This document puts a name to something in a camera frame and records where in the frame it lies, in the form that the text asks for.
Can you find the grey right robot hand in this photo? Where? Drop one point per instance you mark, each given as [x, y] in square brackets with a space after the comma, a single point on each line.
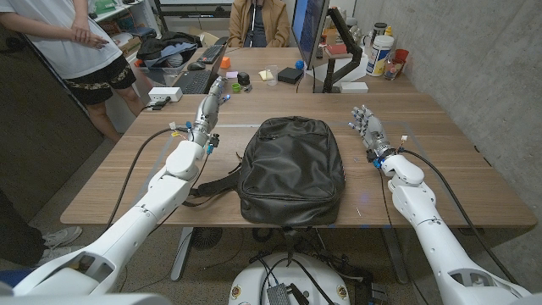
[373, 131]

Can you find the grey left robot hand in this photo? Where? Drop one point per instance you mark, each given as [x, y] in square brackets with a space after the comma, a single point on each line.
[208, 114]

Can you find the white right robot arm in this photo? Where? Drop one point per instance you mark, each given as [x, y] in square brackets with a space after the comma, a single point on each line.
[440, 245]

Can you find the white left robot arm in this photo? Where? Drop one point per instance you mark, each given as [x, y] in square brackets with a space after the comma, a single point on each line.
[127, 229]

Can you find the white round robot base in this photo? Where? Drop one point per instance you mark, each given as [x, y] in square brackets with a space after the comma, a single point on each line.
[250, 284]

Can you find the black backpack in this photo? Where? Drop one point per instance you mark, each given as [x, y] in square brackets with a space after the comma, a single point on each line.
[292, 169]

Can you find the black laptop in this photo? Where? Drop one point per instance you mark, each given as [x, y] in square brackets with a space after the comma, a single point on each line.
[195, 81]

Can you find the small green cup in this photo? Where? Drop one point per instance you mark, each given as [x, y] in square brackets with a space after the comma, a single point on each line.
[236, 87]

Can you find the pink sticky note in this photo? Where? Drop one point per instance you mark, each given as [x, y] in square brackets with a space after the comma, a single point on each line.
[231, 74]

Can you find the white power strip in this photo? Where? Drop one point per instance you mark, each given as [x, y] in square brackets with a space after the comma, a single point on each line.
[165, 93]

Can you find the flat white box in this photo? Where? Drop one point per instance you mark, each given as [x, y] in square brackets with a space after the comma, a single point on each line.
[353, 87]

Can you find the black plug adapter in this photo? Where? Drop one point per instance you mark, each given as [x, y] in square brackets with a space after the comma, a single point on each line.
[160, 103]

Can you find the black computer mouse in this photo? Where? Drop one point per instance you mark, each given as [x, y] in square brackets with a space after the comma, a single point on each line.
[195, 66]

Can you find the small black device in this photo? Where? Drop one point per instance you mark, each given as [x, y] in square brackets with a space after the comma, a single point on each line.
[243, 78]

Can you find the orange cube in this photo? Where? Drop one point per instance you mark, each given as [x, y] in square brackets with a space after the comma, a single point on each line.
[225, 62]

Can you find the black keyboard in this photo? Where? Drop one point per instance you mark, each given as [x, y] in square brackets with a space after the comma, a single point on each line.
[211, 53]

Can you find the clear drinking glass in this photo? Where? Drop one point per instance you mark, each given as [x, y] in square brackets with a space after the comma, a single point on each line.
[391, 70]

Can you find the pale yellow pad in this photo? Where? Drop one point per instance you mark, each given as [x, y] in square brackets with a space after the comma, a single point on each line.
[263, 75]

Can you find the clear plastic cup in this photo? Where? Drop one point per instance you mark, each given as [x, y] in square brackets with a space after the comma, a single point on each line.
[272, 76]

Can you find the tan cardboard box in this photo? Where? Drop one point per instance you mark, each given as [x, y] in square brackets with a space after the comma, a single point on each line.
[209, 39]

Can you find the white labelled canister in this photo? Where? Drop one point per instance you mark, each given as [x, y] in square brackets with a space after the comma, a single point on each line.
[379, 55]

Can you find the dark clothes pile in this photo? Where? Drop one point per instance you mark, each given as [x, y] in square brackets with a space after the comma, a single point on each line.
[165, 46]

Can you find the red cup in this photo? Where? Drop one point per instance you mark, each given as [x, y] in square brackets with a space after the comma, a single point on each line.
[402, 55]

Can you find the red book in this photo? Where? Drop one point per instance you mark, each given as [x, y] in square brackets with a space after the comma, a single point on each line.
[336, 49]

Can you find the flat black box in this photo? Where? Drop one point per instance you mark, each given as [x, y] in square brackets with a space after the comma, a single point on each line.
[290, 75]

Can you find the blue ball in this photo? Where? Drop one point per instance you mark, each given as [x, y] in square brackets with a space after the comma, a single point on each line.
[300, 64]

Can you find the yellow bottle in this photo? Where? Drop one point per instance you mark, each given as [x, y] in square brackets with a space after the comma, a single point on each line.
[388, 31]

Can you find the black lidded jar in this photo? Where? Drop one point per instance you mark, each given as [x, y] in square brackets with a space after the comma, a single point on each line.
[378, 29]

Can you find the person in tan jacket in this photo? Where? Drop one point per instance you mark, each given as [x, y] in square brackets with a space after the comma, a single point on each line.
[275, 23]

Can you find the computer monitor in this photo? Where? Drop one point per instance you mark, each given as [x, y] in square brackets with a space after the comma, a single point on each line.
[311, 25]

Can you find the white shelf unit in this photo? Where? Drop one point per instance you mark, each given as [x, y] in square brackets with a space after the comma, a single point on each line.
[127, 21]

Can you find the black round fan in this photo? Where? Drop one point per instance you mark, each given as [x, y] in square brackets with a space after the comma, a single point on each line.
[206, 238]

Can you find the grey table leg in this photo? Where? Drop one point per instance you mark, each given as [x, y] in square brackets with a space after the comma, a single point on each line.
[394, 254]

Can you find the white table leg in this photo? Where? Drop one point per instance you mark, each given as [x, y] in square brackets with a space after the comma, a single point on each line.
[181, 254]

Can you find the person in white shirt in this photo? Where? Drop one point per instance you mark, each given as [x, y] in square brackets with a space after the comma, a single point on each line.
[76, 51]

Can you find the dark brown partition panel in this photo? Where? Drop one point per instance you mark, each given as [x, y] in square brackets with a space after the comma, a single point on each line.
[42, 127]

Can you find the metal module with grille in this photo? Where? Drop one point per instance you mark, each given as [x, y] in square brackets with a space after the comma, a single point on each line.
[279, 294]

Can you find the white robot torso edge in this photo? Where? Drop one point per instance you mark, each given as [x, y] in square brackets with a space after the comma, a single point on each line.
[84, 300]

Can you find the person in dark trousers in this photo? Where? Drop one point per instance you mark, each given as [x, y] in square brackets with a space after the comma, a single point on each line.
[17, 237]

